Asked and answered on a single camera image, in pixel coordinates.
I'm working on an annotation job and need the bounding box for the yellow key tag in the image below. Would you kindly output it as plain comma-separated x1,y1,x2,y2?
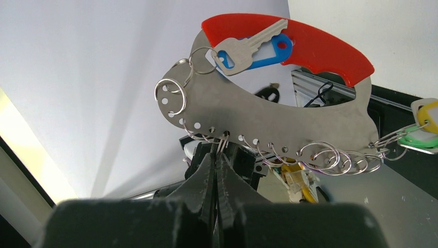
411,98,437,134

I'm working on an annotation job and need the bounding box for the silver key organiser plate with rings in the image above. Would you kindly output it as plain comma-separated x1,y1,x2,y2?
154,13,389,176

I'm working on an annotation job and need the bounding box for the silver key with blue tag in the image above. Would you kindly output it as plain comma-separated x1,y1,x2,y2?
212,19,288,76

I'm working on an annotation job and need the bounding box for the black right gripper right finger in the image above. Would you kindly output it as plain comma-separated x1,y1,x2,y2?
216,154,388,247

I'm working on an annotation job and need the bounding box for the blue key tag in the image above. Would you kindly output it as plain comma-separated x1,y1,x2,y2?
245,33,293,70

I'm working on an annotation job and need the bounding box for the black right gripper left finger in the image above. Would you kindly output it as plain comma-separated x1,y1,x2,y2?
35,153,215,247

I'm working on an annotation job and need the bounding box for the green key tag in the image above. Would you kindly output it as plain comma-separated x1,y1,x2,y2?
397,130,437,154

